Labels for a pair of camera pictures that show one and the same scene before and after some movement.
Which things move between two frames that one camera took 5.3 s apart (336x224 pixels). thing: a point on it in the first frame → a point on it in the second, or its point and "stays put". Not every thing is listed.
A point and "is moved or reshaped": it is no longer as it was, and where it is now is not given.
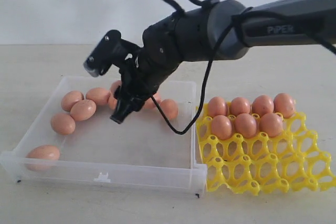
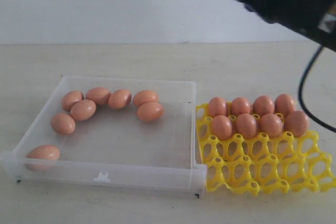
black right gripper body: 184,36 → 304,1
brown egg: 169,108 → 149,112
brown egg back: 112,100 is moved or reshaped
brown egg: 221,127 stays put
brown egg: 271,124 stays put
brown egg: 217,106 stays put
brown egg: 239,105 stays put
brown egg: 245,124 stays put
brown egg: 284,104 stays put
